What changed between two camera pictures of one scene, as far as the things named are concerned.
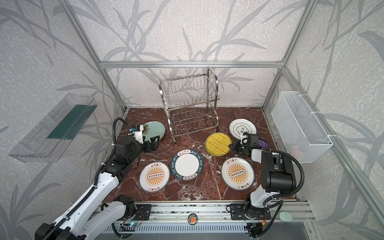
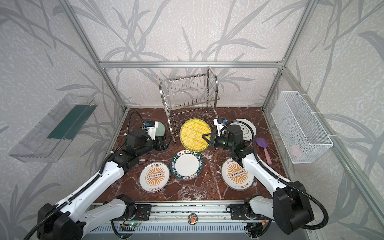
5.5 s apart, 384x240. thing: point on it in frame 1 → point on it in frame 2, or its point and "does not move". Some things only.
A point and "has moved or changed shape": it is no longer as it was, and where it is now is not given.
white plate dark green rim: x=186 y=164 does not move
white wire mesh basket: x=301 y=126 does not move
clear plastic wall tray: x=48 y=140 does not move
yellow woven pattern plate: x=217 y=144 has moved or changed shape
